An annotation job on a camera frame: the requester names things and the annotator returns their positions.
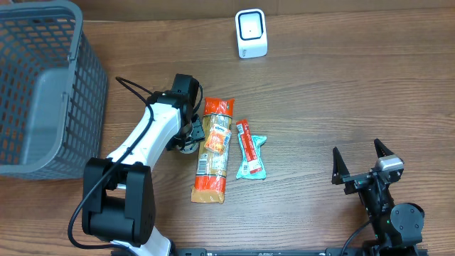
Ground orange Kleenex tissue pack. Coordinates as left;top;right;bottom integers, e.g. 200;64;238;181
204;124;232;154

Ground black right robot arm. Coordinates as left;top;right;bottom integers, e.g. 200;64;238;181
331;139;428;256

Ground spaghetti pack orange ends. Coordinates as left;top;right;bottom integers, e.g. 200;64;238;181
191;97;235;203

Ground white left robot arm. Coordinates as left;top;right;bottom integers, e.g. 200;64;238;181
68;74;205;255

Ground grey plastic shopping basket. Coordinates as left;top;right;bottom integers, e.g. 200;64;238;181
1;1;108;180

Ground teal snack packet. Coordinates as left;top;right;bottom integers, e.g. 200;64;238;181
236;135;267;180

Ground black rail table edge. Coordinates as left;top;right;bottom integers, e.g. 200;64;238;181
170;247;429;256

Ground white barcode scanner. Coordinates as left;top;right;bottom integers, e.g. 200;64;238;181
235;9;268;59

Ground green lid jar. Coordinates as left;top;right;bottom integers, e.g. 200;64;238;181
178;142;200;154

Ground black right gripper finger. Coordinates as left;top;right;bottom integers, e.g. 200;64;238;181
373;139;394;158
331;147;350;185

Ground red coffee stick sachet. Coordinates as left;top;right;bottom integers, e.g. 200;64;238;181
236;119;260;171

